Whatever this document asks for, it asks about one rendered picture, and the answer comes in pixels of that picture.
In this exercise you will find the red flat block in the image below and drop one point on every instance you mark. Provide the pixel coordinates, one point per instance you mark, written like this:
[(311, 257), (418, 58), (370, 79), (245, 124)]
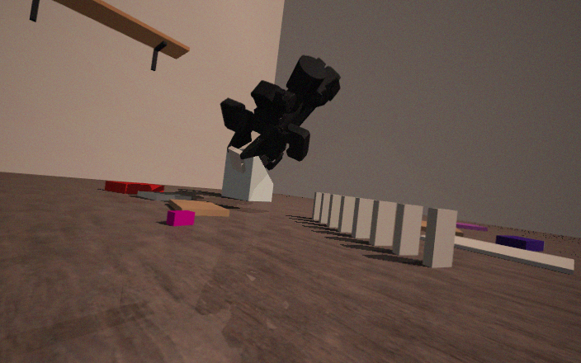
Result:
[(131, 187)]

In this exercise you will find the magenta block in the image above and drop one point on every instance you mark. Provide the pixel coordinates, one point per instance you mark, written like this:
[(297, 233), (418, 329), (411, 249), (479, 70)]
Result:
[(180, 217)]

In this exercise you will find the purple flat rectangular block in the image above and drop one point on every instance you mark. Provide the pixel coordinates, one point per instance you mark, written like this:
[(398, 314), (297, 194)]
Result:
[(470, 227)]

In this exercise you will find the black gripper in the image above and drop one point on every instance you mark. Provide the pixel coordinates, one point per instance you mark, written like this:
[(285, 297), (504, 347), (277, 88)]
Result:
[(272, 136)]

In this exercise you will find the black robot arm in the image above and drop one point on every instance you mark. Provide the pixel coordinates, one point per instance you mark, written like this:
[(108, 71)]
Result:
[(309, 86)]

